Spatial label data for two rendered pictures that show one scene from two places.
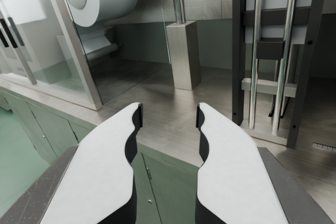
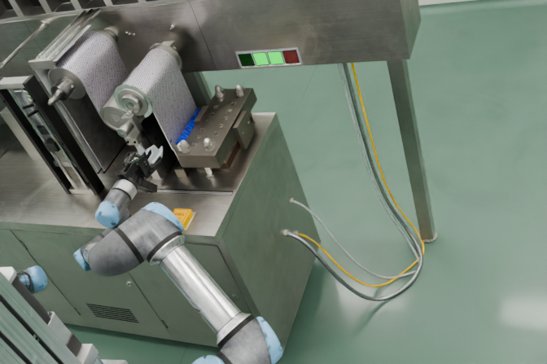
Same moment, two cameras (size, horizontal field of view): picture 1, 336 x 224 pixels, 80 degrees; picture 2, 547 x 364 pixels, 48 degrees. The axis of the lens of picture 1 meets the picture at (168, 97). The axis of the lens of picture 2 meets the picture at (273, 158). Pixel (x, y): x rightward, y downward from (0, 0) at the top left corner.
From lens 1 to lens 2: 2.06 m
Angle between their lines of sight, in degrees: 12
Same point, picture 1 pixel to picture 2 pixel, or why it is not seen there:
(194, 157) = (37, 219)
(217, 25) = not seen: hidden behind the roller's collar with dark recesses
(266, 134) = (83, 190)
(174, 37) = (10, 120)
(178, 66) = (25, 142)
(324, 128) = not seen: hidden behind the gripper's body
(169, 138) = (23, 211)
